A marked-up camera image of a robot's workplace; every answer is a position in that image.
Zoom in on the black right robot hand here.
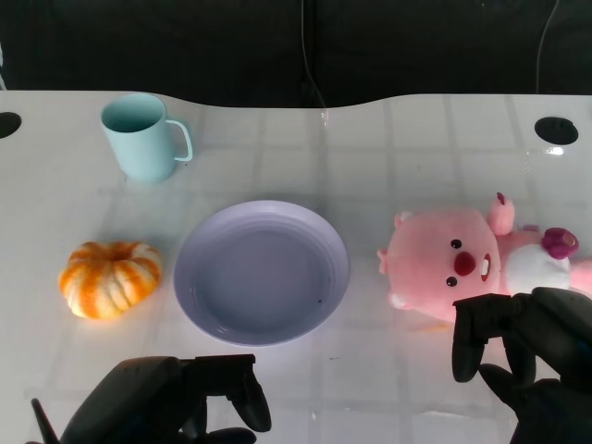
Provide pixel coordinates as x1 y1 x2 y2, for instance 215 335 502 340
450 286 592 444

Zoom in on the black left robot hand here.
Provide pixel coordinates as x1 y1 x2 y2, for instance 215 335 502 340
59 354 273 444

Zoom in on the pink plush doll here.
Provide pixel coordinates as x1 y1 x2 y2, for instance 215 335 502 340
376 191 592 324

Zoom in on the purple plastic plate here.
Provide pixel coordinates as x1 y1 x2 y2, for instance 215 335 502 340
173 199 352 348

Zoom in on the thin black antenna rod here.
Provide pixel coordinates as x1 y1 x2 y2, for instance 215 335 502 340
31 398 61 444

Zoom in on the orange white striped pumpkin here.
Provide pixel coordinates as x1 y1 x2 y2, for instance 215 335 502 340
58 240 164 321

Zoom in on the black table grommet hole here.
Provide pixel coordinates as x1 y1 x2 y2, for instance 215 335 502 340
0 111 23 140
534 116 579 143

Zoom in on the light blue mug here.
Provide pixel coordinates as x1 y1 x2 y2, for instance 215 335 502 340
100 92 194 183

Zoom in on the thin grey hanging cable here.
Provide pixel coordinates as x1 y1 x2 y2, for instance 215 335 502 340
298 0 327 111
535 0 559 95

